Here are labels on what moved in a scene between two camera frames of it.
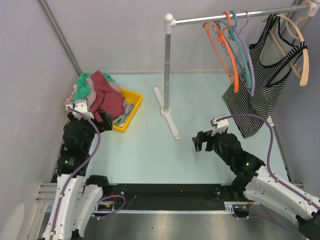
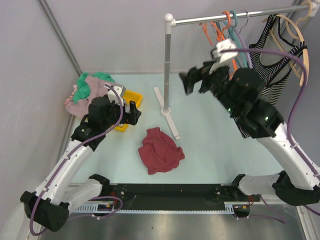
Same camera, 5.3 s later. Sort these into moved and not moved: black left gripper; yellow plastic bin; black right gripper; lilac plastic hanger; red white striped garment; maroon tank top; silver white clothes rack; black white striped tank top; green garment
Moved: maroon tank top; black right gripper; black left gripper
Not moved: lilac plastic hanger; yellow plastic bin; black white striped tank top; silver white clothes rack; red white striped garment; green garment
